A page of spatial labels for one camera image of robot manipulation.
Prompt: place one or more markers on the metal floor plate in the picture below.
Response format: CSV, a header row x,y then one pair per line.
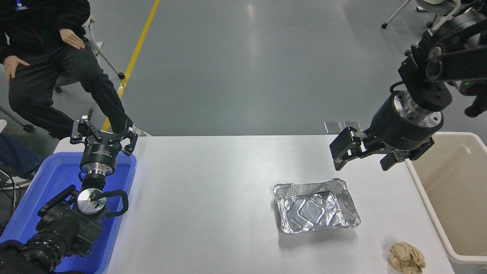
x,y
352,123
333,127

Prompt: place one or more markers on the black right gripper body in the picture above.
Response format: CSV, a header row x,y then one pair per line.
x,y
395,129

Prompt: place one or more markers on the silver foil tray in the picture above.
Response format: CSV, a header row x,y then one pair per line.
x,y
315,209

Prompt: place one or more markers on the blue plastic tray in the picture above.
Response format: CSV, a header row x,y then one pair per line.
x,y
53,175

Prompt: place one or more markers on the person's right hand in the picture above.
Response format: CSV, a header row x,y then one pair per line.
x,y
13,65

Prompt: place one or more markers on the person's left hand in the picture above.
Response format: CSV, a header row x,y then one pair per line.
x,y
72,39

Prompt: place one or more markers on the crumpled tan paper ball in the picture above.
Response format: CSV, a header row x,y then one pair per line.
x,y
406,258

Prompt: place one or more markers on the person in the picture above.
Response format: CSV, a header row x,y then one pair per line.
x,y
38,95
15,152

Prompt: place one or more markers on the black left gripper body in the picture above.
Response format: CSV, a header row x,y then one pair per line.
x,y
99,154

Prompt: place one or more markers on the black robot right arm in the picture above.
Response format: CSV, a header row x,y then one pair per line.
x,y
449,49

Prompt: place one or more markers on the large pale bin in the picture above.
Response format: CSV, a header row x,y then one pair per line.
x,y
456,190

